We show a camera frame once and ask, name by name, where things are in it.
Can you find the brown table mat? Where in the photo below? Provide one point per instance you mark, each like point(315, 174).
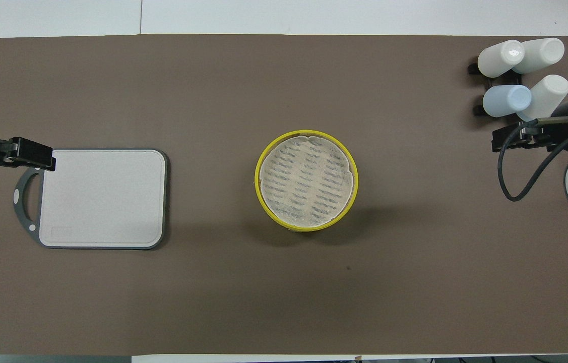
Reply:
point(213, 292)

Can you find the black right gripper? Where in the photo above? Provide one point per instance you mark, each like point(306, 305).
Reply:
point(541, 136)

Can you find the yellow bamboo steamer tier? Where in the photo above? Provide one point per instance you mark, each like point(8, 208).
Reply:
point(258, 191)

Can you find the light blue plastic cup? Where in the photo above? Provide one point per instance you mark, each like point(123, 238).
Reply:
point(505, 101)

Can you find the white plastic cup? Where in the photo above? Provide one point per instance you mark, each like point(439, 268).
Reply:
point(498, 59)
point(548, 96)

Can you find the white steamer liner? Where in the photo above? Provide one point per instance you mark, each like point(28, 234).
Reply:
point(306, 181)

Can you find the grey cutting board black rim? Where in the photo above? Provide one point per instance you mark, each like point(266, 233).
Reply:
point(102, 201)

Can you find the black cup rack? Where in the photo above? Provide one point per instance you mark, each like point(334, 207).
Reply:
point(513, 79)

